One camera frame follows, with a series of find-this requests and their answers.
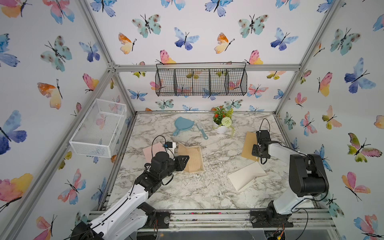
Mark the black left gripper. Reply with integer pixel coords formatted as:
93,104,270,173
158,155,189,182

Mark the kraft brown envelope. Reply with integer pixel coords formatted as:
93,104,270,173
241,132,260,162

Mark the pink envelope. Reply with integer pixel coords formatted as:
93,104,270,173
143,143,166,163

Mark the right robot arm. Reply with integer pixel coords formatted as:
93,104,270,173
250,130,329,228

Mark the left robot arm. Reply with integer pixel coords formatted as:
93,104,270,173
68,152,190,240

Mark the cream white envelope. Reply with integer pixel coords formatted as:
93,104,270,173
228,162,268,192

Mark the teal plastic dustpan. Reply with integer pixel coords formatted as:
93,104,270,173
173,117,195,136

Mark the white pot with artificial plant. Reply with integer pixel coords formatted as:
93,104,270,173
212,106,235,136

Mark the black right camera cable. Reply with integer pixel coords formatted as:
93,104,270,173
258,117,271,133

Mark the black camera cable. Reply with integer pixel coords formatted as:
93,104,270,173
258,117,271,133
150,135,175,160

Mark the black left camera cable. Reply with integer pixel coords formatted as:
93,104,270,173
150,135,175,160

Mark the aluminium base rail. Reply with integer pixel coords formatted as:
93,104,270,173
86,209,334,240

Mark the black wire wall basket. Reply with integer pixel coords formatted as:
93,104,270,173
154,62,248,98

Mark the white mesh wall basket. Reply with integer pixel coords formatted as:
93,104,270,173
69,99,127,158

